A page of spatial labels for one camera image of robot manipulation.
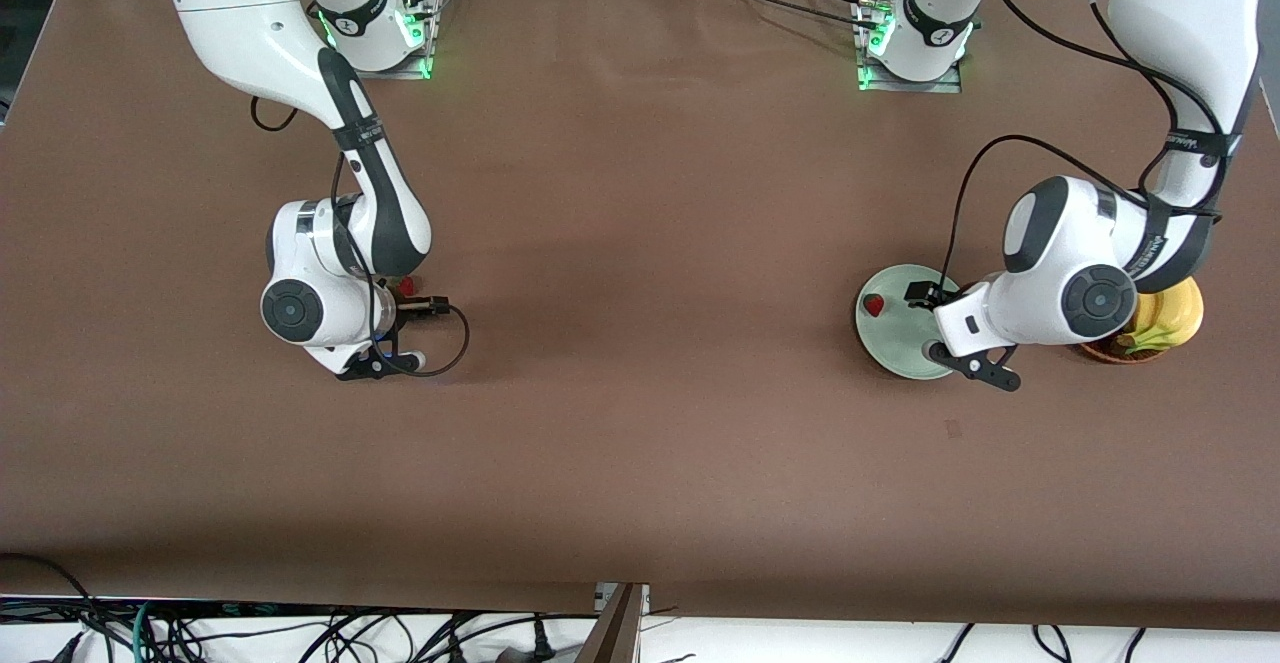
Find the pale green round plate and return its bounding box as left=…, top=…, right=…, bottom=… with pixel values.
left=855, top=264, right=967, bottom=381

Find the brown wicker basket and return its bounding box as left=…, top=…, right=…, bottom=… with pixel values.
left=1075, top=338, right=1167, bottom=365

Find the yellow banana bunch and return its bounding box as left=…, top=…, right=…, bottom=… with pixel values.
left=1120, top=277, right=1205, bottom=355

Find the brown table cover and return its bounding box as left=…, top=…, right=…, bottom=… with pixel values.
left=0, top=0, right=1280, bottom=634

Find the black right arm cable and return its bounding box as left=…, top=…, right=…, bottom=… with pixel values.
left=250, top=98, right=471, bottom=379

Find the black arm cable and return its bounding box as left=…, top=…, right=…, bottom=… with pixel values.
left=940, top=0, right=1233, bottom=290
left=250, top=98, right=471, bottom=379

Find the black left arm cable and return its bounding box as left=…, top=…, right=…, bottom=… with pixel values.
left=940, top=0, right=1233, bottom=290

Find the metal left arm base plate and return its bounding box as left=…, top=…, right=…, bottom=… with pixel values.
left=857, top=61, right=963, bottom=94

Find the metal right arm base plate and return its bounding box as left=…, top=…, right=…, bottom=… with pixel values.
left=328, top=43, right=436, bottom=81

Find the aluminium profile bracket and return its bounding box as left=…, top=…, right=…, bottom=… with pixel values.
left=575, top=581, right=651, bottom=663

